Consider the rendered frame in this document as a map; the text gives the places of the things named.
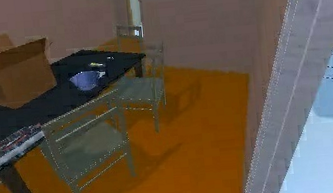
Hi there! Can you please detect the grey wooden chair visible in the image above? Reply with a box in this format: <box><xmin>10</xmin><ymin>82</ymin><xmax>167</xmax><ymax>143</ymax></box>
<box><xmin>114</xmin><ymin>22</ymin><xmax>146</xmax><ymax>53</ymax></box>
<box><xmin>113</xmin><ymin>41</ymin><xmax>173</xmax><ymax>137</ymax></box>
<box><xmin>34</xmin><ymin>86</ymin><xmax>139</xmax><ymax>193</ymax></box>

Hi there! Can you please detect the small yellow flat object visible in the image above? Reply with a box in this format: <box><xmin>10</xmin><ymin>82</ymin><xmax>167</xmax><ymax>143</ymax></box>
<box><xmin>88</xmin><ymin>61</ymin><xmax>107</xmax><ymax>69</ymax></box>

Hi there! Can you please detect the blue bowl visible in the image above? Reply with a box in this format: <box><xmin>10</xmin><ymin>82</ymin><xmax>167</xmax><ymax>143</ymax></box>
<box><xmin>68</xmin><ymin>69</ymin><xmax>108</xmax><ymax>94</ymax></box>

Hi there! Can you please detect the black dining table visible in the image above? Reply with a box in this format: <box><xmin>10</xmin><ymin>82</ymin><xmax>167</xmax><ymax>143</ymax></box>
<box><xmin>0</xmin><ymin>44</ymin><xmax>159</xmax><ymax>193</ymax></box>

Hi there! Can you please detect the grey room door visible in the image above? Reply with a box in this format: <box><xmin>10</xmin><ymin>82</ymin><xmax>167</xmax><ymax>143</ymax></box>
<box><xmin>224</xmin><ymin>0</ymin><xmax>333</xmax><ymax>193</ymax></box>

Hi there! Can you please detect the brown cardboard box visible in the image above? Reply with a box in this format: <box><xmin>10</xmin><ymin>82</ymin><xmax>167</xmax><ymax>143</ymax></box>
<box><xmin>0</xmin><ymin>28</ymin><xmax>60</xmax><ymax>111</ymax></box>

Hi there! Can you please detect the grey book with red print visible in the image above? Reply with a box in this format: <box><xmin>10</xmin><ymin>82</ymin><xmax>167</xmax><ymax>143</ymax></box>
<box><xmin>0</xmin><ymin>122</ymin><xmax>49</xmax><ymax>178</ymax></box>

